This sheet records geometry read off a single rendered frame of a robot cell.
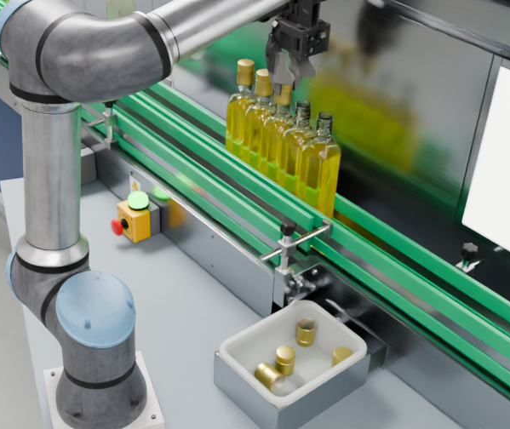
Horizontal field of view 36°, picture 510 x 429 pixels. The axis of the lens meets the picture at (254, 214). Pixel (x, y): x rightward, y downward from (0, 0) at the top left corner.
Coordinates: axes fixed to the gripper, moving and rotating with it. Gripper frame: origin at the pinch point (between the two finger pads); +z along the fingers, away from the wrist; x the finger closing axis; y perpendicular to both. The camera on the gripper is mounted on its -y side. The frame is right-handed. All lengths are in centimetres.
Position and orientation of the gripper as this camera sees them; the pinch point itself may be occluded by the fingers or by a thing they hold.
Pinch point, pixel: (283, 84)
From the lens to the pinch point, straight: 151.2
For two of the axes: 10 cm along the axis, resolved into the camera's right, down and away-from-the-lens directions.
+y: 6.4, 4.6, -6.1
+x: 7.6, -3.4, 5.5
